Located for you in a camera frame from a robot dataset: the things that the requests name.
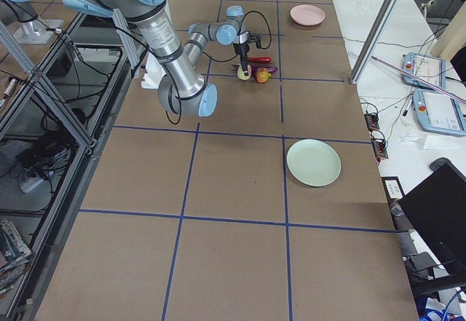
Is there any orange terminal block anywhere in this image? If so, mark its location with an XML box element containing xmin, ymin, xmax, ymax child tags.
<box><xmin>364</xmin><ymin>112</ymin><xmax>389</xmax><ymax>164</ymax></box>

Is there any aluminium frame post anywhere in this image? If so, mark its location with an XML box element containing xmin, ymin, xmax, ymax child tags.
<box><xmin>349</xmin><ymin>0</ymin><xmax>398</xmax><ymax>84</ymax></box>

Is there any upper teach pendant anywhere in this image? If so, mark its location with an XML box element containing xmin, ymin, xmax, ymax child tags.
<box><xmin>402</xmin><ymin>52</ymin><xmax>446</xmax><ymax>89</ymax></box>

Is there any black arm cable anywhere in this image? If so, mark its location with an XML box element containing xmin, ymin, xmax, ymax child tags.
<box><xmin>203</xmin><ymin>9</ymin><xmax>273</xmax><ymax>63</ymax></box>

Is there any yellow green apple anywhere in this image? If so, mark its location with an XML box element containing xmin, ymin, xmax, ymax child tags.
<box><xmin>237</xmin><ymin>66</ymin><xmax>252</xmax><ymax>81</ymax></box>

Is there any brown paper table cover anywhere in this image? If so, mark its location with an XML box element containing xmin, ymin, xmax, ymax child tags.
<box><xmin>36</xmin><ymin>0</ymin><xmax>417</xmax><ymax>320</ymax></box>

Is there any red green pomegranate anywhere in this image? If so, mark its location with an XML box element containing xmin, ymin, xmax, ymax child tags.
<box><xmin>254</xmin><ymin>71</ymin><xmax>271</xmax><ymax>84</ymax></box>

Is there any green plate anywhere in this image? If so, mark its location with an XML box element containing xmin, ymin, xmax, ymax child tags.
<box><xmin>286</xmin><ymin>139</ymin><xmax>341</xmax><ymax>187</ymax></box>

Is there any red chili pepper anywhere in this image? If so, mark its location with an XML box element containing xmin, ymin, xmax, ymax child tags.
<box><xmin>248</xmin><ymin>56</ymin><xmax>272</xmax><ymax>64</ymax></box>

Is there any pink plate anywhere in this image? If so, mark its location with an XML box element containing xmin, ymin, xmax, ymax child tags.
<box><xmin>290</xmin><ymin>4</ymin><xmax>325</xmax><ymax>26</ymax></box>

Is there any teach pendant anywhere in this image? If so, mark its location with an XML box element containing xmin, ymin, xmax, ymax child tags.
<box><xmin>402</xmin><ymin>52</ymin><xmax>446</xmax><ymax>89</ymax></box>
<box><xmin>412</xmin><ymin>89</ymin><xmax>465</xmax><ymax>137</ymax></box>

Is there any purple eggplant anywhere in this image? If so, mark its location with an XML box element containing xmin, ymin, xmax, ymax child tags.
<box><xmin>253</xmin><ymin>66</ymin><xmax>278</xmax><ymax>74</ymax></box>

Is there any stack of books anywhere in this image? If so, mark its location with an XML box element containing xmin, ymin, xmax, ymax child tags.
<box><xmin>1</xmin><ymin>218</ymin><xmax>32</xmax><ymax>298</ymax></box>

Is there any lower teach pendant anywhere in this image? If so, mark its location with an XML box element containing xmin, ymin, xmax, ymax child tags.
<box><xmin>412</xmin><ymin>89</ymin><xmax>465</xmax><ymax>137</ymax></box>

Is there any black laptop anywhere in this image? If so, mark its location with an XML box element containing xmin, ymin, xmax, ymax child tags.
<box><xmin>399</xmin><ymin>162</ymin><xmax>465</xmax><ymax>274</ymax></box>

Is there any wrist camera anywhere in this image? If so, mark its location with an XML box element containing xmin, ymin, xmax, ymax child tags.
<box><xmin>248</xmin><ymin>33</ymin><xmax>262</xmax><ymax>49</ymax></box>

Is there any white power strip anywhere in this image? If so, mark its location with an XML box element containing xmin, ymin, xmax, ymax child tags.
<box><xmin>19</xmin><ymin>174</ymin><xmax>45</xmax><ymax>194</ymax></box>

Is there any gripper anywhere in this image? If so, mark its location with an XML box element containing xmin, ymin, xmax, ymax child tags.
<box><xmin>233</xmin><ymin>33</ymin><xmax>251</xmax><ymax>77</ymax></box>

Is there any black computer mouse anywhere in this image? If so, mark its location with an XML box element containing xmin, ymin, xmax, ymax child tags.
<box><xmin>429</xmin><ymin>157</ymin><xmax>451</xmax><ymax>172</ymax></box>

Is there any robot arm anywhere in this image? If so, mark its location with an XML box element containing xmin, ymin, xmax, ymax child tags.
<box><xmin>1</xmin><ymin>0</ymin><xmax>64</xmax><ymax>44</ymax></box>
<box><xmin>62</xmin><ymin>0</ymin><xmax>252</xmax><ymax>117</ymax></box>

